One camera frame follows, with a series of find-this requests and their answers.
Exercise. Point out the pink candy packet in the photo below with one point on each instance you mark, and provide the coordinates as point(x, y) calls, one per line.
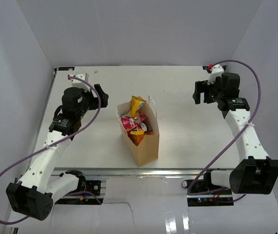
point(142, 116)

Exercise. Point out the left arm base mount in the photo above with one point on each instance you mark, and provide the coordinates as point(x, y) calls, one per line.
point(93, 186)

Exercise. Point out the small yellow snack packet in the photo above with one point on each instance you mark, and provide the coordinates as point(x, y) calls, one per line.
point(135, 104)

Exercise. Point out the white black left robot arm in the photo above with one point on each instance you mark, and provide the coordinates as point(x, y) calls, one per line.
point(34, 195)

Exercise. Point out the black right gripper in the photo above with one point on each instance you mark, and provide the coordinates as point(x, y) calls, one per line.
point(201, 87)

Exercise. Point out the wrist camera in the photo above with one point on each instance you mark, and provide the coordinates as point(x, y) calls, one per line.
point(79, 80)
point(214, 71)

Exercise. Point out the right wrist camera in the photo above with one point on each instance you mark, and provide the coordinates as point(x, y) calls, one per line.
point(214, 71)

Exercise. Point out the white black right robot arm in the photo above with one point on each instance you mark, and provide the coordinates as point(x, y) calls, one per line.
point(256, 172)

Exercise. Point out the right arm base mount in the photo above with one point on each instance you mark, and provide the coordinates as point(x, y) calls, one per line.
point(211, 199)

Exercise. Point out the yellow M&M's packet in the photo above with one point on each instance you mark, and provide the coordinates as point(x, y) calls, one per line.
point(137, 131)

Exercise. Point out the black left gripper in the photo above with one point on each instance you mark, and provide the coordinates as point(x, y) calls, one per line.
point(102, 96)

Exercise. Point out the orange yellow snack multipack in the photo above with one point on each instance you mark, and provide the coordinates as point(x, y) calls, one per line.
point(137, 139)

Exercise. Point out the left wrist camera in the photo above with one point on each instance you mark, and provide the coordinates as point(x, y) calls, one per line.
point(79, 80)

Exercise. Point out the magenta small snack packet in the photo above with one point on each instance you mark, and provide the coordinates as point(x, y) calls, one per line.
point(129, 123)

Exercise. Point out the brown paper bag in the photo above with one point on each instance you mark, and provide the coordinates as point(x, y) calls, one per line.
point(148, 150)

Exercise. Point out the aluminium front rail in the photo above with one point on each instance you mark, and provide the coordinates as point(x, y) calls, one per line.
point(163, 172)

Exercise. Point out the dark brown M&M's packet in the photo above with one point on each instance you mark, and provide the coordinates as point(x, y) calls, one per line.
point(145, 126)

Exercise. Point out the blue label left corner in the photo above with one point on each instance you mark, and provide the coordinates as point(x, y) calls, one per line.
point(69, 68)

